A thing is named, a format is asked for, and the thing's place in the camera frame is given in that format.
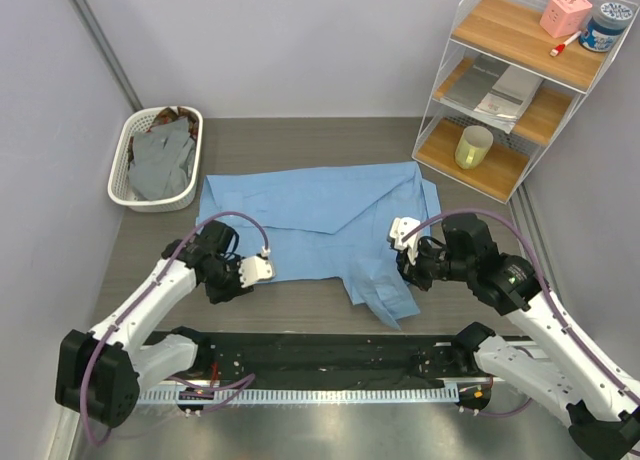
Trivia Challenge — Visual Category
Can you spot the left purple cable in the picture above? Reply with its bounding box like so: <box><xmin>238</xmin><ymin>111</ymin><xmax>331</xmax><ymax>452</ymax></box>
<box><xmin>79</xmin><ymin>210</ymin><xmax>271</xmax><ymax>447</ymax></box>

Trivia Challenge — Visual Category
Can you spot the red white marker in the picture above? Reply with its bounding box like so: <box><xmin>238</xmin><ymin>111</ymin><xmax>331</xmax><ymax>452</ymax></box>
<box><xmin>549</xmin><ymin>30</ymin><xmax>582</xmax><ymax>57</ymax></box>

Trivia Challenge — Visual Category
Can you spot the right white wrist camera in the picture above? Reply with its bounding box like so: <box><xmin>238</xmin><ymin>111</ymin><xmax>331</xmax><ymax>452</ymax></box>
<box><xmin>388</xmin><ymin>217</ymin><xmax>422</xmax><ymax>265</ymax></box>

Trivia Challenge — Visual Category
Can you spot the grey shirt in basket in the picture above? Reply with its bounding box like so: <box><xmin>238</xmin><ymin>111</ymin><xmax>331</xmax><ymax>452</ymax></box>
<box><xmin>128</xmin><ymin>119</ymin><xmax>196</xmax><ymax>201</ymax></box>

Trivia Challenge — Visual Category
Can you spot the brown patterned garment in basket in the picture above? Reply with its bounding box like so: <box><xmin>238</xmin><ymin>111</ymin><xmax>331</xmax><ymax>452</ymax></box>
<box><xmin>148</xmin><ymin>106</ymin><xmax>199</xmax><ymax>133</ymax></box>

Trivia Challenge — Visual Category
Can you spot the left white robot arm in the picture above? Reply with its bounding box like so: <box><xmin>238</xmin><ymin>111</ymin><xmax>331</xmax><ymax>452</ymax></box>
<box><xmin>54</xmin><ymin>217</ymin><xmax>253</xmax><ymax>428</ymax></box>

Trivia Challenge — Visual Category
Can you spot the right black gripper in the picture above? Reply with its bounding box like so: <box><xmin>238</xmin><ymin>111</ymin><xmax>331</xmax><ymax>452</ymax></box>
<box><xmin>388</xmin><ymin>235</ymin><xmax>474</xmax><ymax>291</ymax></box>

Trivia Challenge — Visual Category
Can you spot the pink cube power strip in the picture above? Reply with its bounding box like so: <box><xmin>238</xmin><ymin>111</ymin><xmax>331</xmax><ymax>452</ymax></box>
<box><xmin>539</xmin><ymin>0</ymin><xmax>593</xmax><ymax>38</ymax></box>

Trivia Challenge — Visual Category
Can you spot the white laundry basket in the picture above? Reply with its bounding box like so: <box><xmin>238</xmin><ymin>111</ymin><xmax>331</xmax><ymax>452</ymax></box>
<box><xmin>107</xmin><ymin>106</ymin><xmax>203</xmax><ymax>213</ymax></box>

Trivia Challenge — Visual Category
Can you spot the blue white jar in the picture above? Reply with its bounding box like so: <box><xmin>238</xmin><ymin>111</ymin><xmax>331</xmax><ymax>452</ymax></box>
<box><xmin>579</xmin><ymin>2</ymin><xmax>634</xmax><ymax>53</ymax></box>

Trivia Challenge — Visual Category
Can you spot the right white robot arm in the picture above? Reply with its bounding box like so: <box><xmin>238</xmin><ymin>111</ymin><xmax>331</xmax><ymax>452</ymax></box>
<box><xmin>388</xmin><ymin>209</ymin><xmax>639</xmax><ymax>459</ymax></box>

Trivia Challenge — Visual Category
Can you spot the white slotted cable duct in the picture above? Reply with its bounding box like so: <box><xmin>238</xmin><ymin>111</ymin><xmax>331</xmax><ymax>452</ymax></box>
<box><xmin>138</xmin><ymin>383</ymin><xmax>459</xmax><ymax>406</ymax></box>

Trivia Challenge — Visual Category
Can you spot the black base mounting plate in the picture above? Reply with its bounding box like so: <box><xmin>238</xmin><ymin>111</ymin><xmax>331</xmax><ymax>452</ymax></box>
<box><xmin>165</xmin><ymin>332</ymin><xmax>486</xmax><ymax>391</ymax></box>

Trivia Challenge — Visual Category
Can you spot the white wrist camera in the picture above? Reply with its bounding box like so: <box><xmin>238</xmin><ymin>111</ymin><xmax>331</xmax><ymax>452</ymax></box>
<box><xmin>238</xmin><ymin>248</ymin><xmax>276</xmax><ymax>288</ymax></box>
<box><xmin>388</xmin><ymin>217</ymin><xmax>422</xmax><ymax>265</ymax></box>

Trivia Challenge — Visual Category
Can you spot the white wire wooden shelf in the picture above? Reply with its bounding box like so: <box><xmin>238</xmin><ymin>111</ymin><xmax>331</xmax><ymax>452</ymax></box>
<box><xmin>412</xmin><ymin>0</ymin><xmax>639</xmax><ymax>203</ymax></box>

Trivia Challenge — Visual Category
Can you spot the grey booklet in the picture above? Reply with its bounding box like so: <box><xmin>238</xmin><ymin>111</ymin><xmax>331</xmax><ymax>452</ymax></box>
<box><xmin>440</xmin><ymin>54</ymin><xmax>542</xmax><ymax>133</ymax></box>

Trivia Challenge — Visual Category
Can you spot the yellow translucent cup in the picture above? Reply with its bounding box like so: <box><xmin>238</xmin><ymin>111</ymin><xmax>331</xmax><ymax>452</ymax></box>
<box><xmin>454</xmin><ymin>125</ymin><xmax>494</xmax><ymax>170</ymax></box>

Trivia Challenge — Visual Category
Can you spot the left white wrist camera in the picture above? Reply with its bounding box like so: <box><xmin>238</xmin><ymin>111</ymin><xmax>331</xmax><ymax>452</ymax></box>
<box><xmin>238</xmin><ymin>248</ymin><xmax>276</xmax><ymax>288</ymax></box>

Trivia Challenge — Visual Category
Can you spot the light blue long sleeve shirt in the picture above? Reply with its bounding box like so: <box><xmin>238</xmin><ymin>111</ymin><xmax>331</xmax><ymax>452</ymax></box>
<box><xmin>198</xmin><ymin>162</ymin><xmax>441</xmax><ymax>328</ymax></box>

